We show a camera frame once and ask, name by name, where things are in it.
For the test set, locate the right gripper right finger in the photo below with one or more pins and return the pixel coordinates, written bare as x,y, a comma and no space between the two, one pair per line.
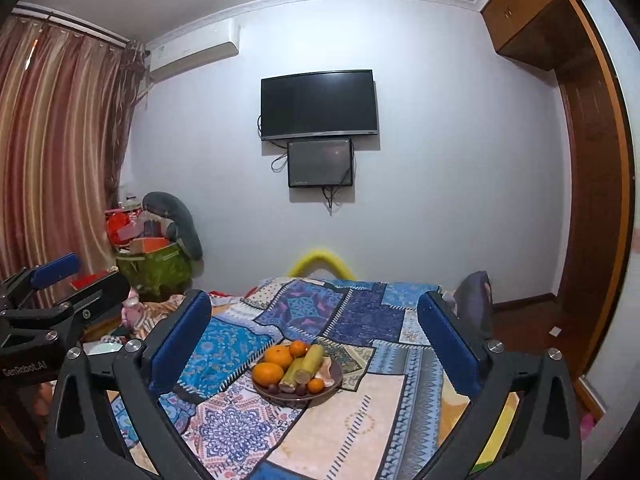
521,422

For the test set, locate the pink toy figure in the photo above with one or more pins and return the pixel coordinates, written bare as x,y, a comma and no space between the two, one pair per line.
132,310

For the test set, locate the mandarin on plate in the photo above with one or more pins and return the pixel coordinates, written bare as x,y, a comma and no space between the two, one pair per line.
279,355

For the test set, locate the red box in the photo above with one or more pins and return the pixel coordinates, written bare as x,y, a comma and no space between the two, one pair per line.
119,227

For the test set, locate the striped brown curtain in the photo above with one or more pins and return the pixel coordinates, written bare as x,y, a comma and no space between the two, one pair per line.
66,107

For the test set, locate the grey plush toy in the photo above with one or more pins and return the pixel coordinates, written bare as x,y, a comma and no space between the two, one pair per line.
180,227

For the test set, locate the small mandarin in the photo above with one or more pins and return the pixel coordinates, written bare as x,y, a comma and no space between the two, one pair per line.
298,349
315,386

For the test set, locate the black wall television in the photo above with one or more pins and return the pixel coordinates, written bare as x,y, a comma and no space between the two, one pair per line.
334,103

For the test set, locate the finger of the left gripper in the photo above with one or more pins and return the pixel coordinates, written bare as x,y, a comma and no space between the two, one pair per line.
41,276
70,317

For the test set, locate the small black wall monitor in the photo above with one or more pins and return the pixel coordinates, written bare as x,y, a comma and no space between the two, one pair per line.
321,163

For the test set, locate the patchwork patterned bedspread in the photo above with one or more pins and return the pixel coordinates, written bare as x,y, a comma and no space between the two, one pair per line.
391,407

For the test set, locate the large orange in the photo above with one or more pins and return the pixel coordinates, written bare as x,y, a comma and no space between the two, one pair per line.
266,374

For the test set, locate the yellow sugarcane piece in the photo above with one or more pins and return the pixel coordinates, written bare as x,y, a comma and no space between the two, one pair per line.
310,364

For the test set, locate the green sugarcane piece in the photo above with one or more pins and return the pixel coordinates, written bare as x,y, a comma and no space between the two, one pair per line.
288,382

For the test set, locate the white air conditioner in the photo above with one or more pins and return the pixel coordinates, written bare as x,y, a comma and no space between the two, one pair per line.
208,44

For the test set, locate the pink white peeled fruit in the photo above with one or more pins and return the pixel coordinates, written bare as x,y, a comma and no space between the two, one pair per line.
324,372

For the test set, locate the brown wooden wardrobe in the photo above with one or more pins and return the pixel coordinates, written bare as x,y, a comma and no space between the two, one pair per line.
559,35

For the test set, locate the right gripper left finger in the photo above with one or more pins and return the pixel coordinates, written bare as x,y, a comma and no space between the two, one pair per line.
83,439

